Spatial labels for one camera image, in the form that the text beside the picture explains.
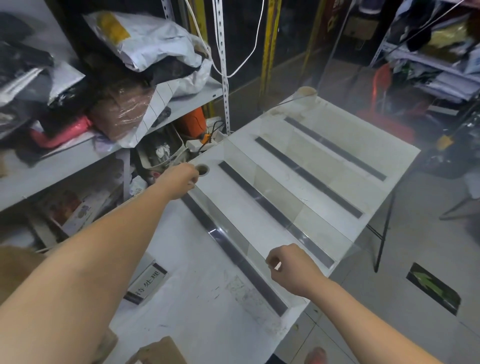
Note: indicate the person's foot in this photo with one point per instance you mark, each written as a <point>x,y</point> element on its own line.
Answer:
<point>315,356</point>

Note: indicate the pink plastic packet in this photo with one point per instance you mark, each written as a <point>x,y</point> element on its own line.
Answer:
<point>63,133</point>

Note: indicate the person's right hand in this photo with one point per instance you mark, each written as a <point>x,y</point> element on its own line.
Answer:
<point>300,272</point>

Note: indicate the black fabric bundle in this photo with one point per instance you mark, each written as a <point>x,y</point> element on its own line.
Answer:
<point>172,71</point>

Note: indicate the colourful printed paper box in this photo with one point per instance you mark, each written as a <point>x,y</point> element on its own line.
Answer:
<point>82,213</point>

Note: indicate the person's right forearm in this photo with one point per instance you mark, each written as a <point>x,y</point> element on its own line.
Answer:
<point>360,326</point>

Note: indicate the brown parcel in clear wrap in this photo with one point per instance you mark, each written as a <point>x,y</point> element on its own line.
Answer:
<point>120,112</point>

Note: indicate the person's left hand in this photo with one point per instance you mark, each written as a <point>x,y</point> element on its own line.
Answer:
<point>180,182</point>

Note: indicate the white gridded plastic bag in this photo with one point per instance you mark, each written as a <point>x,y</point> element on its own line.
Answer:
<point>150,112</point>

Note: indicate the grey and black mailer bag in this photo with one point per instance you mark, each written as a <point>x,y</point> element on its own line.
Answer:
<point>22,82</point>

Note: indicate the orange box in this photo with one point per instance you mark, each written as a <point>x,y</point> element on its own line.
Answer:
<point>193,122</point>

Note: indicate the white power strip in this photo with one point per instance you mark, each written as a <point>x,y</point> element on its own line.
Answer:
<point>195,144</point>

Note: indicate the person's left forearm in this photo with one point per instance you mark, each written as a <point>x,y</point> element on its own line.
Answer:
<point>75,292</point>

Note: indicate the clear tape roll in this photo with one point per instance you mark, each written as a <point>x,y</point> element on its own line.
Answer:
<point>306,92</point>

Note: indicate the yellow and black post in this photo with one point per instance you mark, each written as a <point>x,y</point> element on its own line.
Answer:
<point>270,45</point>

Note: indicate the grey metal shelf rack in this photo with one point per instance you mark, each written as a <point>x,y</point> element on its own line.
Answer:
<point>56,165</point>

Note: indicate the acrylic label stand black-edged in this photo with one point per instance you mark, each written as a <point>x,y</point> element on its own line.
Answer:
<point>148,283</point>

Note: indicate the white mailer bag yellow patch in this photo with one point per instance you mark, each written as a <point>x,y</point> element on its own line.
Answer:
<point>150,45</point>

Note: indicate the black metal table leg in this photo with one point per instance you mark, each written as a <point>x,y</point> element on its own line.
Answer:
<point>384,240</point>

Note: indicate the white plastic basket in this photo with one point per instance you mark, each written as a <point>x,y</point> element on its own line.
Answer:
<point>161,152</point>

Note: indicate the cluttered background storage rack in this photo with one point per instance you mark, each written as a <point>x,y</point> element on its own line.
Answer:
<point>442,86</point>

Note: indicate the dark red yellow-edged sign post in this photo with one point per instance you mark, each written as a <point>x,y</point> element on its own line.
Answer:
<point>318,30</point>

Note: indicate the black fluffy plastic bag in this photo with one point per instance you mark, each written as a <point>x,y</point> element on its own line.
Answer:
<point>11,26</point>

